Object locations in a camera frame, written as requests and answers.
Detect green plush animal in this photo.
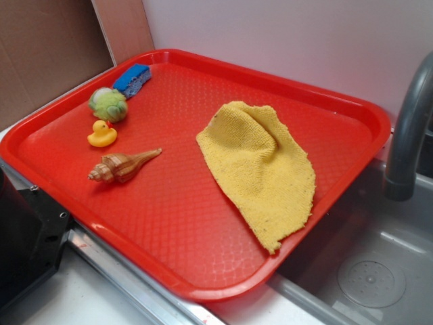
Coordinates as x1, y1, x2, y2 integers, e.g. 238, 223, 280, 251
88, 87, 128, 123

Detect yellow microfiber cloth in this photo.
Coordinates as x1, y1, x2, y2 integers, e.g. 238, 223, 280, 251
196, 102, 316, 255

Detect red plastic tray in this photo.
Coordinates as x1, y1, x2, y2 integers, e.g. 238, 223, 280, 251
1, 49, 390, 302

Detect brown spiral seashell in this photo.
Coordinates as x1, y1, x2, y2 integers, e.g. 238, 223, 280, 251
87, 148, 162, 183

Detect yellow rubber duck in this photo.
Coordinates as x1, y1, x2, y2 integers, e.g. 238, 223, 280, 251
87, 120, 118, 148

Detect blue sponge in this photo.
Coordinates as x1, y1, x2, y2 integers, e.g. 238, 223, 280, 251
113, 64, 152, 99

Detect grey toy faucet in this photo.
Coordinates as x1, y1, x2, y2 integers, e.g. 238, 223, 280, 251
383, 53, 432, 201

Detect grey toy sink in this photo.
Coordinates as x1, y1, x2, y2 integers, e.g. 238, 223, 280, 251
267, 158, 433, 325

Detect brown cardboard panel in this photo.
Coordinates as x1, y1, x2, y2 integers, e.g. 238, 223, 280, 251
1, 1, 154, 130

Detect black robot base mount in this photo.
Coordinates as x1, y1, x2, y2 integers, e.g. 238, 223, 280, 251
1, 171, 71, 312

